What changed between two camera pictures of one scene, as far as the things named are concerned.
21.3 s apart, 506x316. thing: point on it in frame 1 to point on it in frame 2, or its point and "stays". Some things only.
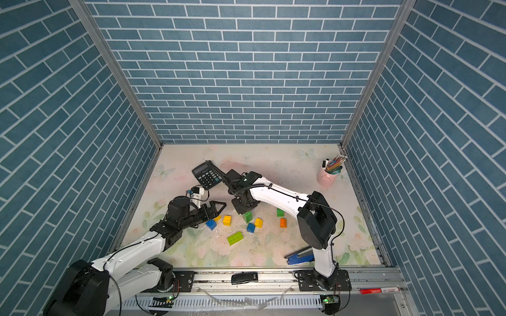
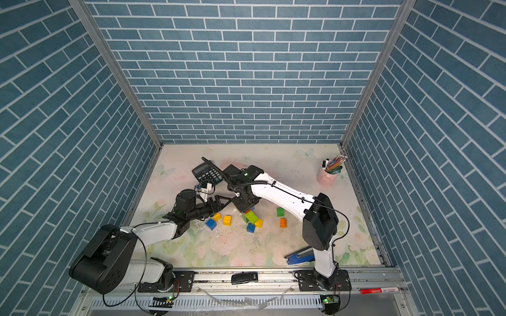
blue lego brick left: x=211 y=224 stays
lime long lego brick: x=235 y=238 to x=252 y=217
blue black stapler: x=303 y=256 stays
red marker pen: x=368 y=291 stays
